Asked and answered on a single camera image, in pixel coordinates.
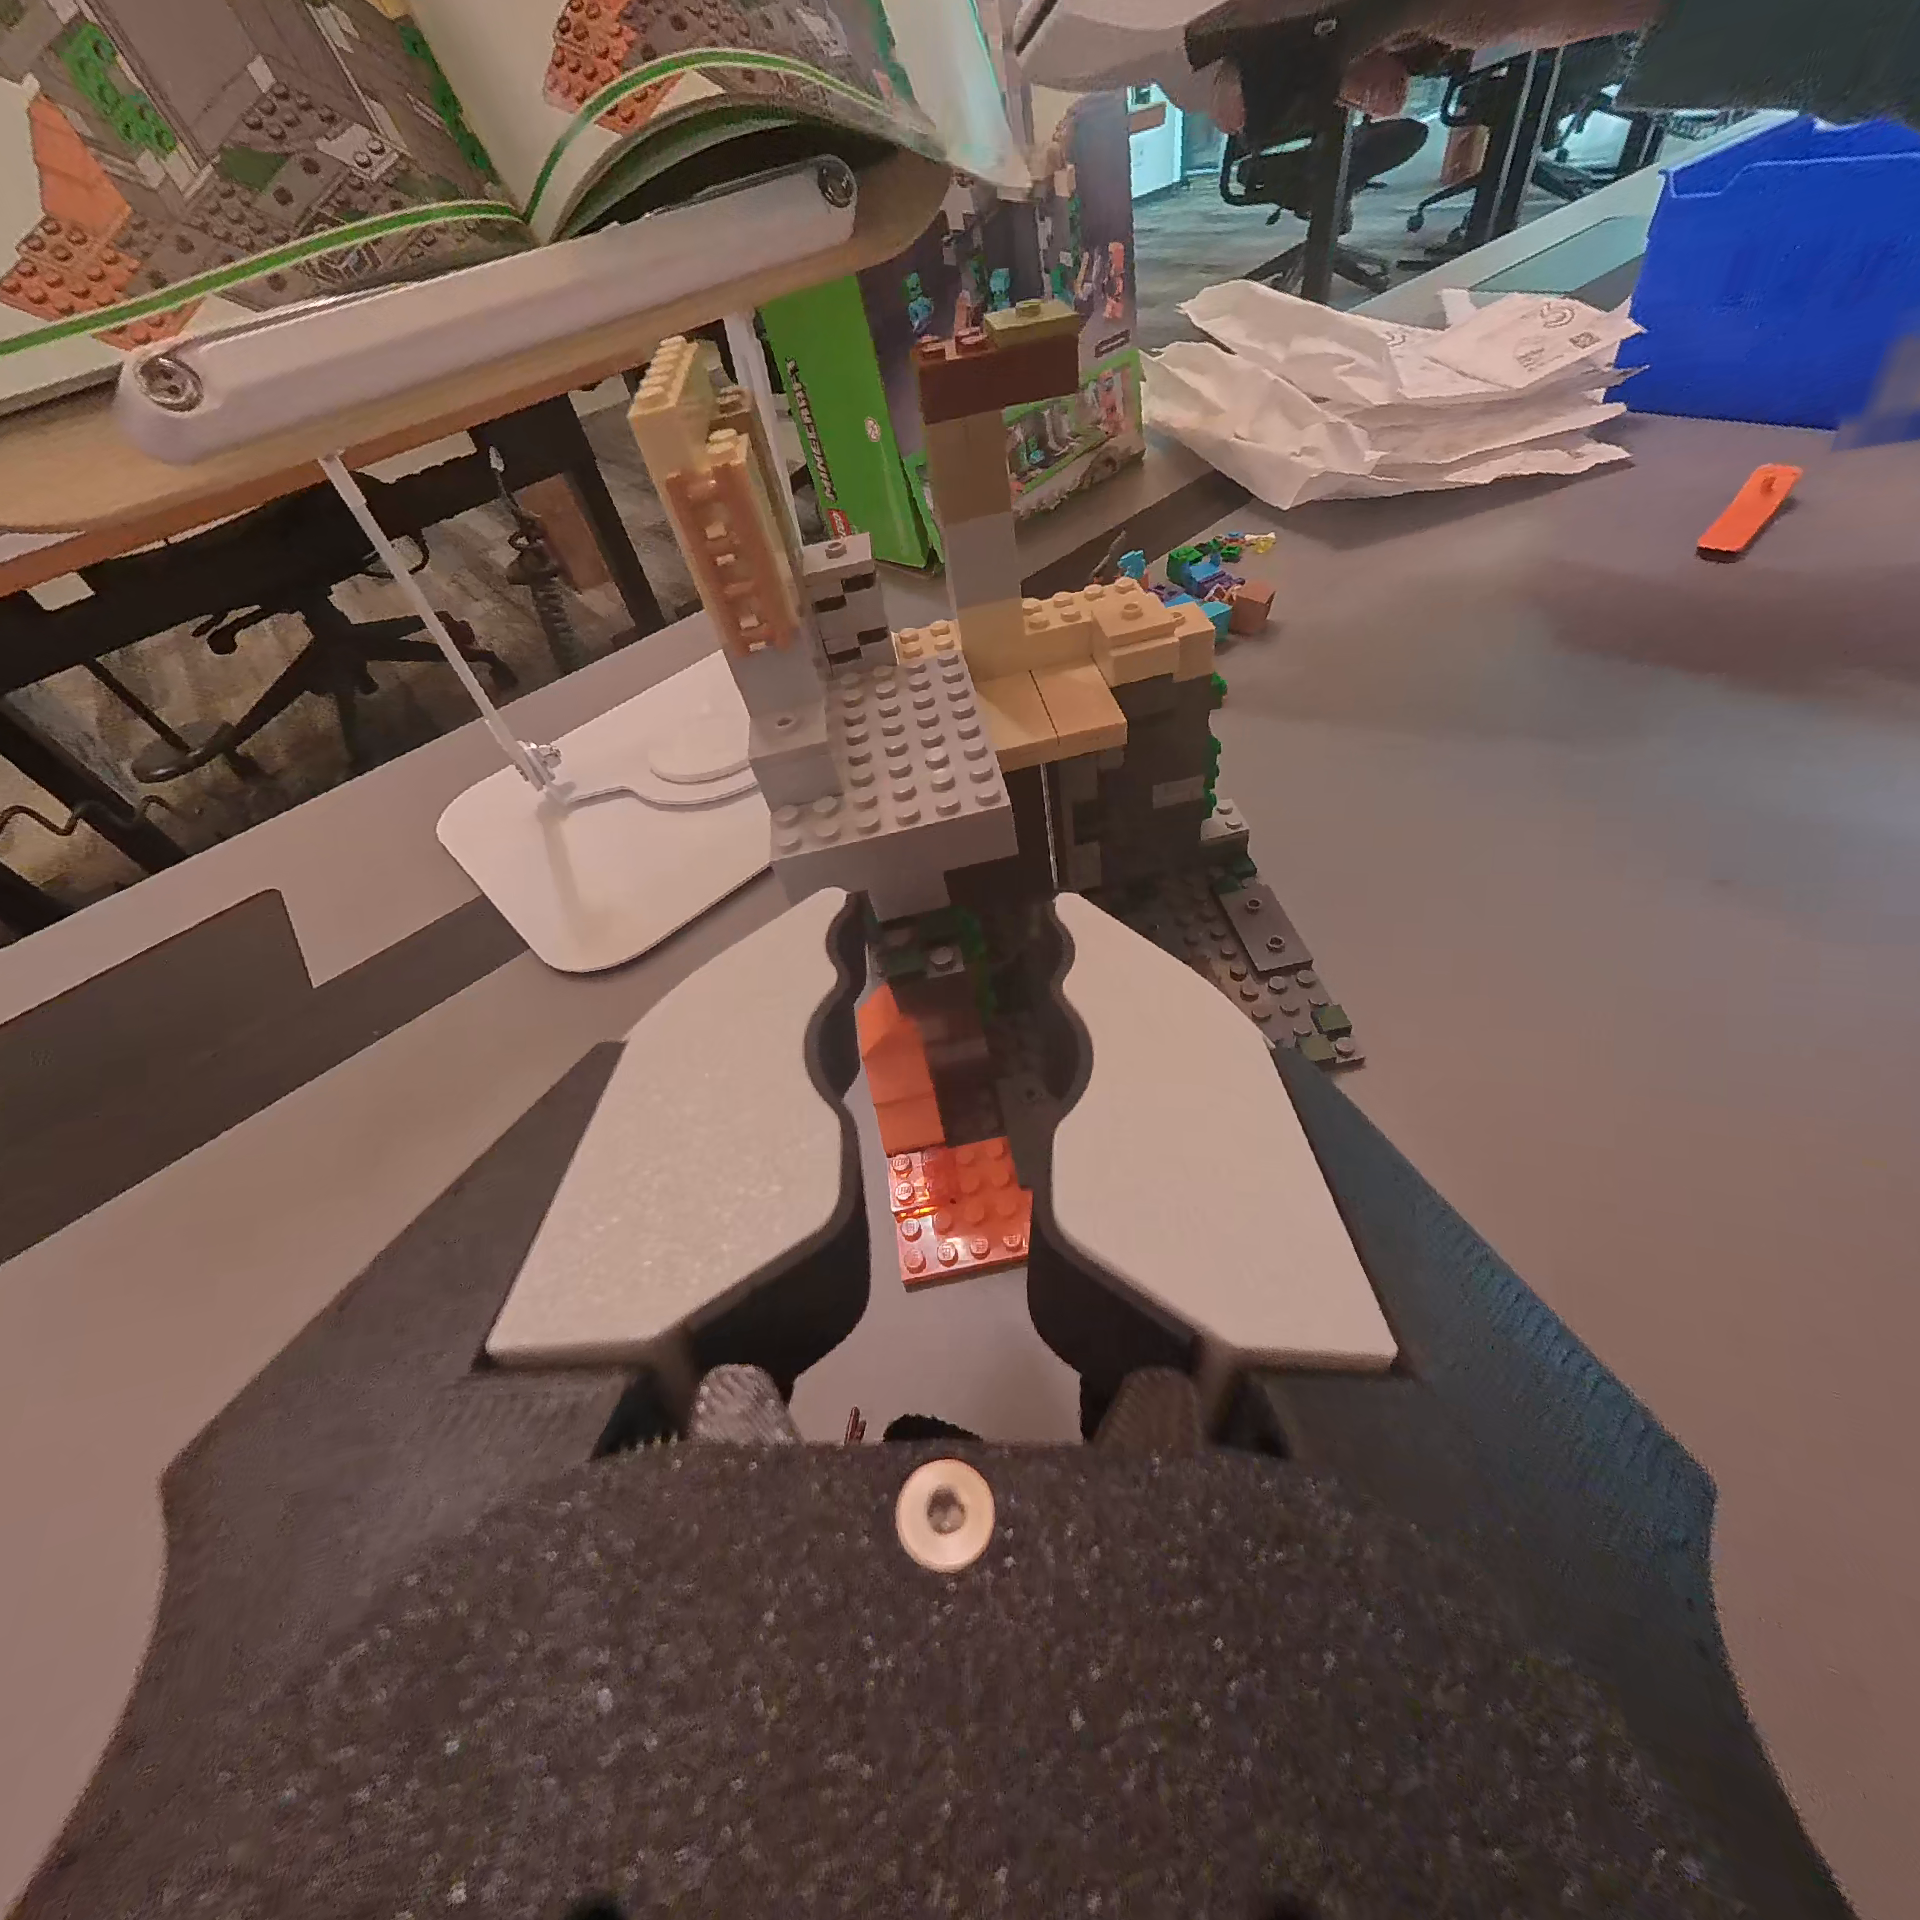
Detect green toy set box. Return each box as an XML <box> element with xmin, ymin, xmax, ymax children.
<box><xmin>756</xmin><ymin>88</ymin><xmax>1151</xmax><ymax>572</ymax></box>

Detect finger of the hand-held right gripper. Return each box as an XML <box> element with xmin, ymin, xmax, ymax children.
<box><xmin>1018</xmin><ymin>0</ymin><xmax>1204</xmax><ymax>92</ymax></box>

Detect toy brick building model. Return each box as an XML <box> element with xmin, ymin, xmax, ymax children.
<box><xmin>626</xmin><ymin>300</ymin><xmax>1368</xmax><ymax>1292</ymax></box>

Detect grey desk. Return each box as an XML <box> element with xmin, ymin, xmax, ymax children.
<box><xmin>0</xmin><ymin>151</ymin><xmax>1920</xmax><ymax>1920</ymax></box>

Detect white book stand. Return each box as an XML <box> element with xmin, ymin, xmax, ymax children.
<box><xmin>0</xmin><ymin>151</ymin><xmax>963</xmax><ymax>975</ymax></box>

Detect brick instruction booklet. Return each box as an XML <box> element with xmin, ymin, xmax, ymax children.
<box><xmin>0</xmin><ymin>0</ymin><xmax>1041</xmax><ymax>413</ymax></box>

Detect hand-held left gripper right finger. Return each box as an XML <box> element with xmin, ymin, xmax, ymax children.
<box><xmin>1028</xmin><ymin>891</ymin><xmax>1403</xmax><ymax>1396</ymax></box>

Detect orange brick separator tool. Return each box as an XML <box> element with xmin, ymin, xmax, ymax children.
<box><xmin>1696</xmin><ymin>464</ymin><xmax>1807</xmax><ymax>559</ymax></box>

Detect black office chair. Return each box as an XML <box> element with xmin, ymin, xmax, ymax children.
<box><xmin>1522</xmin><ymin>46</ymin><xmax>1652</xmax><ymax>203</ymax></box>
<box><xmin>1216</xmin><ymin>36</ymin><xmax>1433</xmax><ymax>302</ymax></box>
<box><xmin>128</xmin><ymin>592</ymin><xmax>512</xmax><ymax>782</ymax></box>

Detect crumpled white paper bags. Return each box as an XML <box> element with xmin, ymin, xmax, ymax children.
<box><xmin>1148</xmin><ymin>277</ymin><xmax>1644</xmax><ymax>511</ymax></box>

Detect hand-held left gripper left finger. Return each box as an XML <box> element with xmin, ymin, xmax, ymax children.
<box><xmin>483</xmin><ymin>885</ymin><xmax>875</xmax><ymax>1396</ymax></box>

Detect blue plastic bin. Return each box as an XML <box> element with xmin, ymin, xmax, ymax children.
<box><xmin>1627</xmin><ymin>112</ymin><xmax>1920</xmax><ymax>436</ymax></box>

